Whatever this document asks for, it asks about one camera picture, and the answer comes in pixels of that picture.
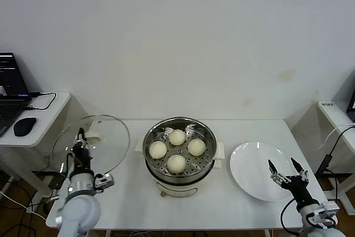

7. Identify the black laptop cable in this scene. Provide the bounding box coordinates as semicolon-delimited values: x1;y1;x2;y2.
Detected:
23;92;57;110

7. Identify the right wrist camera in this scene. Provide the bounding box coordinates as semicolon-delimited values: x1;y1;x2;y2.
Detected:
312;202;341;228

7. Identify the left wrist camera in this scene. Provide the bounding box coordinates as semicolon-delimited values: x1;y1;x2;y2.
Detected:
94;173;115;192

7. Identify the round glass pot lid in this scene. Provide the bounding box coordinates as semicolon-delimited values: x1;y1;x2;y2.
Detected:
52;114;130;177

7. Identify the white round plate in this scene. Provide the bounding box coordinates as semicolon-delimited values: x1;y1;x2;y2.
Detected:
229;142;300;203

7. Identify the white steamed baozi bun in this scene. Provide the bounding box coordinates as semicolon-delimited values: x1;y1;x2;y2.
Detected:
149;141;168;159
168;129;186;146
187;138;206;157
166;154;186;174

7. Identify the black computer mouse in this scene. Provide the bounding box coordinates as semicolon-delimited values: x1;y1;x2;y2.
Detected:
13;117;37;137

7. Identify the stainless steel steamer basket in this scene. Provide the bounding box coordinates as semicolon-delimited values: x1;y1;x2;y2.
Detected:
143;117;218;178

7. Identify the black laptop edge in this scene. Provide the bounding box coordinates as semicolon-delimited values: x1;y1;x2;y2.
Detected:
346;85;355;123

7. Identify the white floor cable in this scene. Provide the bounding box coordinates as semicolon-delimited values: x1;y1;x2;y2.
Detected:
0;188;48;220

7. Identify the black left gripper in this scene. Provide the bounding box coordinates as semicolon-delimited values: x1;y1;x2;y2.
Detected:
72;127;93;168

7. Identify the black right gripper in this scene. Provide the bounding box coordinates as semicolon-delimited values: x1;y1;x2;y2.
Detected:
267;158;318;207

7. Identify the black cable with adapter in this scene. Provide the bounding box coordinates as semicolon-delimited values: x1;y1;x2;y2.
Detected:
317;126;355;178

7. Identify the black open laptop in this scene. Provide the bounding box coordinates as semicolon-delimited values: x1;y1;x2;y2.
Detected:
0;52;33;138

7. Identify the white side table with label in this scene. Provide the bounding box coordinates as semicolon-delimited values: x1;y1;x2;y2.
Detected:
317;100;355;215

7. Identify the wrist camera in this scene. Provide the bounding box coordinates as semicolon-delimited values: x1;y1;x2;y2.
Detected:
312;202;341;228
94;173;115;192

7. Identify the cream electric cooking pot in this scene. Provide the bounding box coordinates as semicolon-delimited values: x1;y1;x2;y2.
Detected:
135;140;226;198

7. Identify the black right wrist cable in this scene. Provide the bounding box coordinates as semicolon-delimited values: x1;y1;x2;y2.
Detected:
280;199;303;236

